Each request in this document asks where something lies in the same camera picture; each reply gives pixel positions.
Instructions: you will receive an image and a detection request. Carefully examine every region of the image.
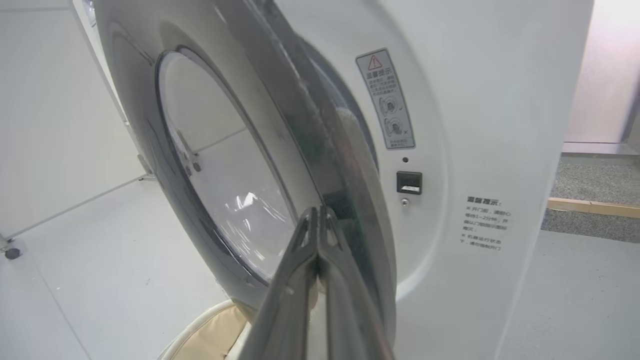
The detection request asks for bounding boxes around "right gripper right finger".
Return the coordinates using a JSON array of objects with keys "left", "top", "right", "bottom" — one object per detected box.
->
[{"left": 317, "top": 206, "right": 396, "bottom": 360}]

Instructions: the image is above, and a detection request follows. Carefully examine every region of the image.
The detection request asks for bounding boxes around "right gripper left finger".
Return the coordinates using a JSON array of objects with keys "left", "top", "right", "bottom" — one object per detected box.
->
[{"left": 235, "top": 206, "right": 321, "bottom": 360}]

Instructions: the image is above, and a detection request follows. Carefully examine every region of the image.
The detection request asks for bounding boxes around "round black glass washer door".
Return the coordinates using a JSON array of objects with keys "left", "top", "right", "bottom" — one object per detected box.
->
[{"left": 92, "top": 0, "right": 398, "bottom": 346}]

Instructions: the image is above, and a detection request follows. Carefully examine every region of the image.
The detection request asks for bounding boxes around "black door latch socket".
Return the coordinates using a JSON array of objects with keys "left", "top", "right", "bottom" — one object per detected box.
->
[{"left": 396, "top": 171, "right": 423, "bottom": 195}]

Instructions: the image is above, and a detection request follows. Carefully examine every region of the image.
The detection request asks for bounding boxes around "white front-load washing machine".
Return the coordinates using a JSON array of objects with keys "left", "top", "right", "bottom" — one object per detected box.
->
[{"left": 275, "top": 0, "right": 596, "bottom": 360}]

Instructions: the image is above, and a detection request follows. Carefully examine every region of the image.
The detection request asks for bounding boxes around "cream canvas laundry basket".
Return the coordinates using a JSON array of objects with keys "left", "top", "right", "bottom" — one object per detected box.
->
[{"left": 160, "top": 299, "right": 261, "bottom": 360}]

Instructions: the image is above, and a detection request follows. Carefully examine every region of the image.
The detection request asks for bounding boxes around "printed text label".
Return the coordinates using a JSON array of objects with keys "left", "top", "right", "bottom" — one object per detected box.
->
[{"left": 461, "top": 196, "right": 512, "bottom": 252}]

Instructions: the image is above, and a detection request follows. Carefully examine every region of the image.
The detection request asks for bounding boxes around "grey warning sticker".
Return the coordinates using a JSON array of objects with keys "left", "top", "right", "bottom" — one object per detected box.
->
[{"left": 355, "top": 48, "right": 416, "bottom": 150}]

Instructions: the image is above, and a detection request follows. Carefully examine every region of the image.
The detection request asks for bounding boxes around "wooden baseboard strip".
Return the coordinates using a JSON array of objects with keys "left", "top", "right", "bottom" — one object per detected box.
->
[{"left": 547, "top": 197, "right": 640, "bottom": 219}]

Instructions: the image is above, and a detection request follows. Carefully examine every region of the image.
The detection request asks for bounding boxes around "black caster foot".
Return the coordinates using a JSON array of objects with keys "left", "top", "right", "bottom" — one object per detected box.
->
[{"left": 0, "top": 232, "right": 23, "bottom": 261}]

